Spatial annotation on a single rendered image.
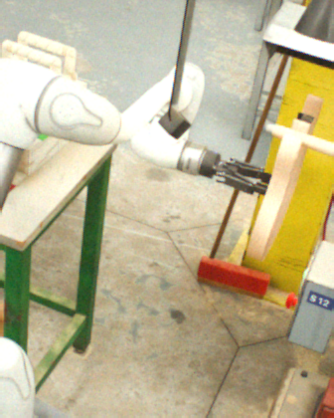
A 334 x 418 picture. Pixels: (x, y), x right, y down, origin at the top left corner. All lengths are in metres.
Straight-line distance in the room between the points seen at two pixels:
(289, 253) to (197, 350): 0.57
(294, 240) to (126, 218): 0.84
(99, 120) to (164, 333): 1.63
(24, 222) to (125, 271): 1.34
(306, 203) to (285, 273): 0.37
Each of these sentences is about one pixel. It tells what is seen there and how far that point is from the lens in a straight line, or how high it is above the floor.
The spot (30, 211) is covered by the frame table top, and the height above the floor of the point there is 0.93.
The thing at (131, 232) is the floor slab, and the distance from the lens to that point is 3.56.
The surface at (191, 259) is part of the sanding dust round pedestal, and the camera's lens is 3.47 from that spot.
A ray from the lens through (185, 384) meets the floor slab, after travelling 2.96.
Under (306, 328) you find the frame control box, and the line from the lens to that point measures 1.84.
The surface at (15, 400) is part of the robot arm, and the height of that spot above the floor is 0.90.
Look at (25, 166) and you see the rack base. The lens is 2.22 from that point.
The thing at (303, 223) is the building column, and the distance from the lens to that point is 3.17.
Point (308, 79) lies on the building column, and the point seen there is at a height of 1.00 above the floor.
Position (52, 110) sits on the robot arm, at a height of 1.41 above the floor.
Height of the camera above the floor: 2.22
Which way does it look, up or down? 35 degrees down
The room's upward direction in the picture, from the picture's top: 10 degrees clockwise
